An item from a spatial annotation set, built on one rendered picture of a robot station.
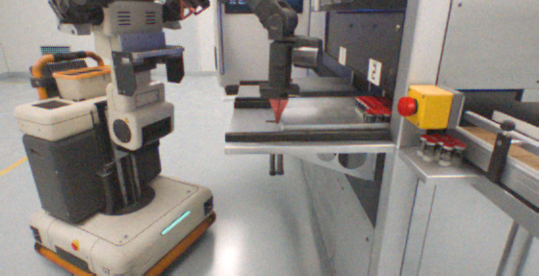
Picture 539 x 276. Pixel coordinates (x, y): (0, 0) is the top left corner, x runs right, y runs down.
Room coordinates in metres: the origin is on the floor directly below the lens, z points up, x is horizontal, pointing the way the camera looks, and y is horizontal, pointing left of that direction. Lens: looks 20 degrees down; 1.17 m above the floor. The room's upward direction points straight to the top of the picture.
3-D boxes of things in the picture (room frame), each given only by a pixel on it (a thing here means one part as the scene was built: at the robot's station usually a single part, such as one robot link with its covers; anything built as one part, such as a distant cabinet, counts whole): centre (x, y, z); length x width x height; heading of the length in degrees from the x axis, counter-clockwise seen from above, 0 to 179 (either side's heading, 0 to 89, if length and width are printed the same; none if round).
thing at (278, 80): (0.77, -0.03, 1.02); 0.10 x 0.07 x 0.07; 91
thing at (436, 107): (0.60, -0.33, 0.99); 0.08 x 0.07 x 0.07; 92
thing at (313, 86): (1.18, -0.19, 0.90); 0.34 x 0.26 x 0.04; 92
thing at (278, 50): (0.77, -0.03, 1.08); 0.07 x 0.06 x 0.07; 65
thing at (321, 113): (0.85, -0.20, 0.90); 0.34 x 0.26 x 0.04; 93
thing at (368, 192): (1.71, -0.26, 0.73); 1.98 x 0.01 x 0.25; 2
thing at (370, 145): (1.01, -0.12, 0.87); 0.70 x 0.48 x 0.02; 2
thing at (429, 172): (0.59, -0.37, 0.87); 0.14 x 0.13 x 0.02; 92
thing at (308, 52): (0.75, -0.07, 1.11); 0.11 x 0.09 x 0.12; 65
